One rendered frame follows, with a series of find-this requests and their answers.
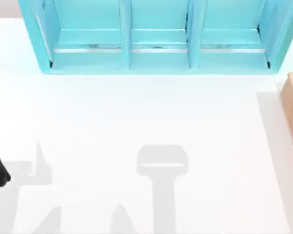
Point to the light blue rack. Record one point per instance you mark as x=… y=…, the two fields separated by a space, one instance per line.
x=158 y=61

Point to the shallow salmon-coloured box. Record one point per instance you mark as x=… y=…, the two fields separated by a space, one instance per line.
x=292 y=102

